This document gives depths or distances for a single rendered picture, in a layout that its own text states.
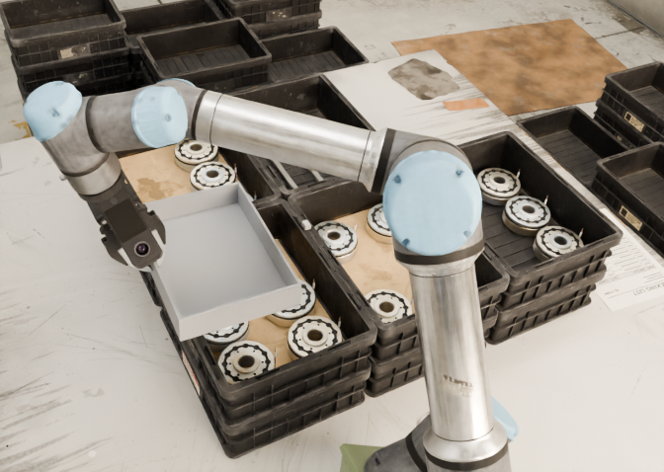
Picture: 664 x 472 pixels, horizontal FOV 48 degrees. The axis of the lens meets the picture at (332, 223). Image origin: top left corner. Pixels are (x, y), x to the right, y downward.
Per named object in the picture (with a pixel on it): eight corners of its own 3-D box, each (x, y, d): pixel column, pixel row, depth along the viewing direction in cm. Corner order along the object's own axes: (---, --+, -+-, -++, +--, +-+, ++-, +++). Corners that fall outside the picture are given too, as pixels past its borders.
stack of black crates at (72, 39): (120, 84, 322) (105, -15, 291) (140, 123, 303) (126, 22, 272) (22, 104, 307) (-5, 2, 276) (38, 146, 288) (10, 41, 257)
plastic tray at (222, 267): (299, 305, 122) (301, 284, 119) (180, 341, 115) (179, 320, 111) (238, 202, 139) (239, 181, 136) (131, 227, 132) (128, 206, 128)
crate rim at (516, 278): (623, 243, 158) (627, 234, 157) (511, 287, 147) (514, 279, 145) (507, 136, 183) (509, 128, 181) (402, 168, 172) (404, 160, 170)
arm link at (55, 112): (72, 115, 92) (9, 122, 93) (110, 174, 100) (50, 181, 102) (86, 71, 97) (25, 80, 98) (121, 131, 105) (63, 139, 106)
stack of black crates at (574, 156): (627, 212, 283) (649, 164, 267) (565, 234, 271) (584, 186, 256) (559, 150, 308) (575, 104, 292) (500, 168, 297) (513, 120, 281)
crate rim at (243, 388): (379, 341, 135) (381, 333, 134) (224, 404, 124) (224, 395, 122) (284, 204, 160) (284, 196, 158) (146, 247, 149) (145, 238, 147)
